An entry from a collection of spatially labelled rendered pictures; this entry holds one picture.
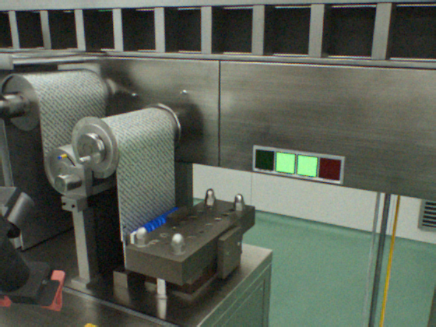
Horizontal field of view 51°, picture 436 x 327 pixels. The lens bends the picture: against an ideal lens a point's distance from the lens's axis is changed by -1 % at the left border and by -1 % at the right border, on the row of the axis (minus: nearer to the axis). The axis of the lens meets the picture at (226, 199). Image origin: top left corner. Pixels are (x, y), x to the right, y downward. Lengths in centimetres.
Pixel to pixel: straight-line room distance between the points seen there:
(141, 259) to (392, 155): 64
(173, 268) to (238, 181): 301
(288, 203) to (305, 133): 271
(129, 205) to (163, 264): 19
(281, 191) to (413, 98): 283
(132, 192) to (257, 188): 286
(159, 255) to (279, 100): 50
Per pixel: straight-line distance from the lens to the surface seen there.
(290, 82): 120
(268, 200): 395
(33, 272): 83
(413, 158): 116
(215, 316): 111
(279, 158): 123
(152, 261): 108
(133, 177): 115
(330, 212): 380
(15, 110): 126
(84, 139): 112
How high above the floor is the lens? 151
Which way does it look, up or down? 20 degrees down
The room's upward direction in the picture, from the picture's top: 1 degrees clockwise
